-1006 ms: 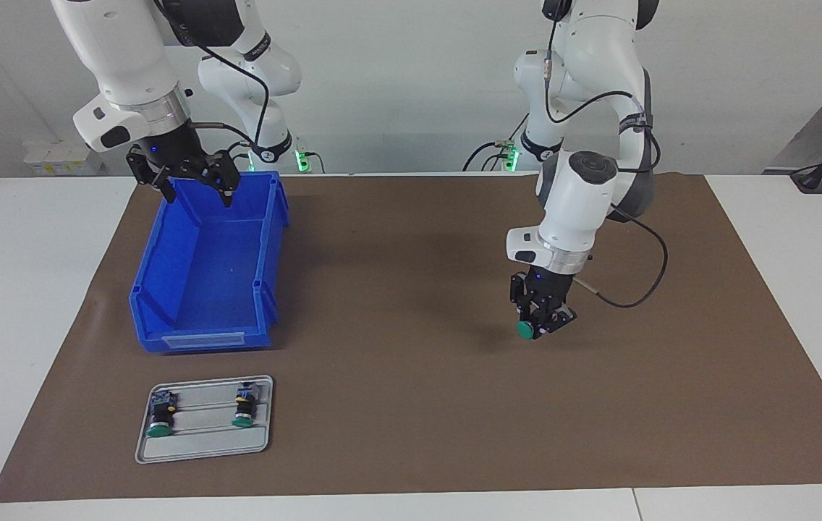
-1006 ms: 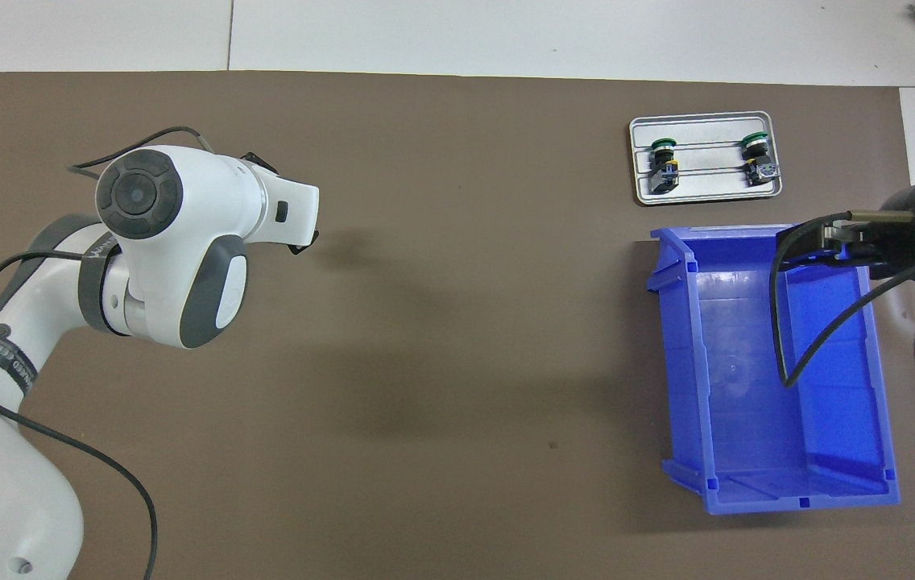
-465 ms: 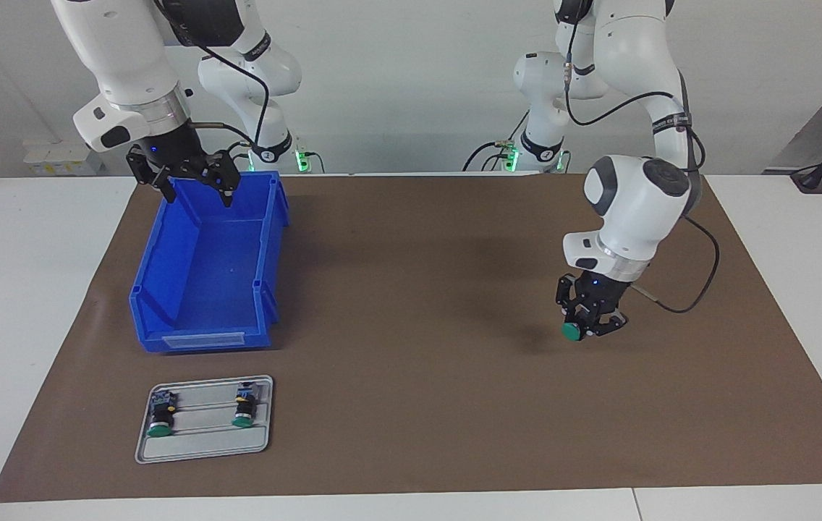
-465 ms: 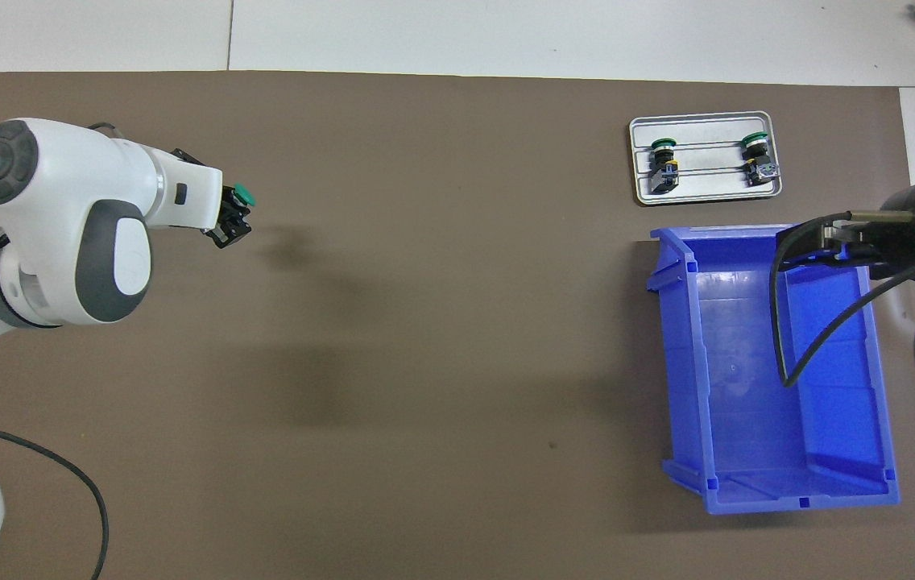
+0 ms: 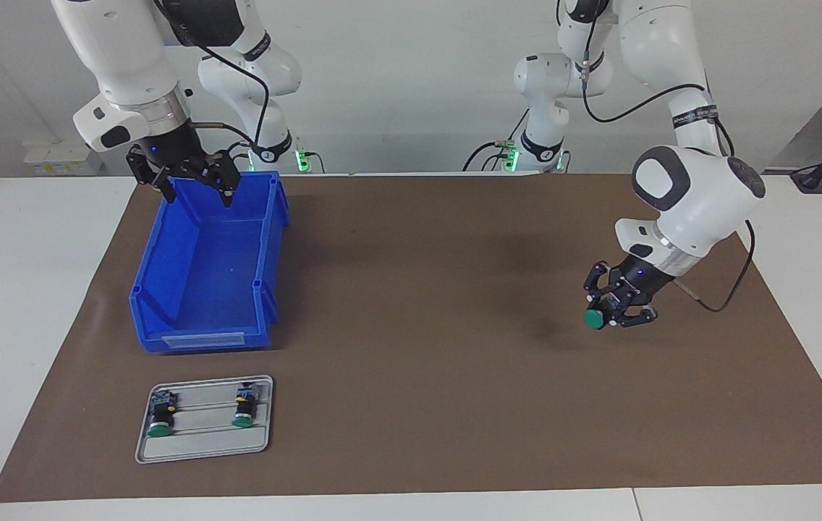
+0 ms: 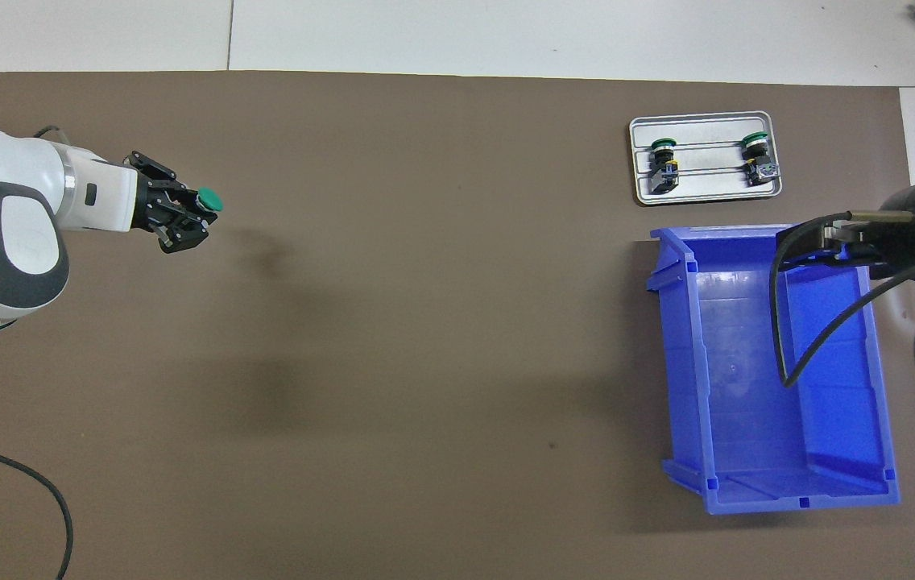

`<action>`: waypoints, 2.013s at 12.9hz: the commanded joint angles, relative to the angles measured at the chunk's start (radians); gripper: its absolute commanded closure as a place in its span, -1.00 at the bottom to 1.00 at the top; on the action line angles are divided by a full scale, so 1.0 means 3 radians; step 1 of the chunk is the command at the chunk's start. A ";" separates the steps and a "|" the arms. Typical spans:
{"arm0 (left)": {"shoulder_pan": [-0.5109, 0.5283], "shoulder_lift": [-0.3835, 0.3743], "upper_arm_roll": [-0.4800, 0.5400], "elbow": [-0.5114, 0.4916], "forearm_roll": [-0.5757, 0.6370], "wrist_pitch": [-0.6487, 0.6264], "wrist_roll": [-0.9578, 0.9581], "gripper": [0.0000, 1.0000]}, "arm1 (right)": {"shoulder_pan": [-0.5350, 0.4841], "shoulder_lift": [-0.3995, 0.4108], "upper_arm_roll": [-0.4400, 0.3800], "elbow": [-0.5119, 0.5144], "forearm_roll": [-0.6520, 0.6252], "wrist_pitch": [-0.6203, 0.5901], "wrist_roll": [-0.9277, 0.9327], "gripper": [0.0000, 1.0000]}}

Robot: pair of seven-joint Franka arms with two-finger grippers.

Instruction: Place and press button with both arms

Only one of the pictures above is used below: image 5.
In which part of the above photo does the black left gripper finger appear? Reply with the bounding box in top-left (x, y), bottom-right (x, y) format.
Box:
top-left (583, 262), bottom-right (611, 308)
top-left (610, 305), bottom-right (658, 330)

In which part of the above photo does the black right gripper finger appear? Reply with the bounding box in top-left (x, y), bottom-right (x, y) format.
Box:
top-left (127, 145), bottom-right (179, 206)
top-left (210, 151), bottom-right (242, 209)

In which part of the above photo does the green push button switch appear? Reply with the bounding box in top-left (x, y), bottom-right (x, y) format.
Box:
top-left (232, 384), bottom-right (258, 428)
top-left (583, 289), bottom-right (629, 331)
top-left (147, 389), bottom-right (178, 439)

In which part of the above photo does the blue plastic storage bin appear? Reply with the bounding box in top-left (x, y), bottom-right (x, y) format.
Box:
top-left (129, 171), bottom-right (290, 354)

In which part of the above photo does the brown table mat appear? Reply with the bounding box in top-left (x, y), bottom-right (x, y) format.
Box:
top-left (0, 172), bottom-right (822, 504)

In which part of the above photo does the grey metal tray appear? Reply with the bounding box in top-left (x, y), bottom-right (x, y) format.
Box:
top-left (135, 375), bottom-right (274, 465)

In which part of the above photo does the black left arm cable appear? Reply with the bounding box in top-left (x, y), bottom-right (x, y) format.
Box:
top-left (581, 0), bottom-right (758, 313)

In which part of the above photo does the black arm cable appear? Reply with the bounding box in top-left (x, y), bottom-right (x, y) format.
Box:
top-left (154, 0), bottom-right (271, 156)
top-left (581, 0), bottom-right (758, 313)

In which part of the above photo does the white wall box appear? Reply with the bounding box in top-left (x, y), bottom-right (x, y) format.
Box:
top-left (22, 140), bottom-right (103, 177)

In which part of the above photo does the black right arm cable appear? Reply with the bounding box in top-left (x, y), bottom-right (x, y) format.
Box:
top-left (154, 0), bottom-right (271, 156)

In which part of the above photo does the black base cable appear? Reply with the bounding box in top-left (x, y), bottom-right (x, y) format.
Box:
top-left (463, 109), bottom-right (531, 173)
top-left (294, 134), bottom-right (326, 174)

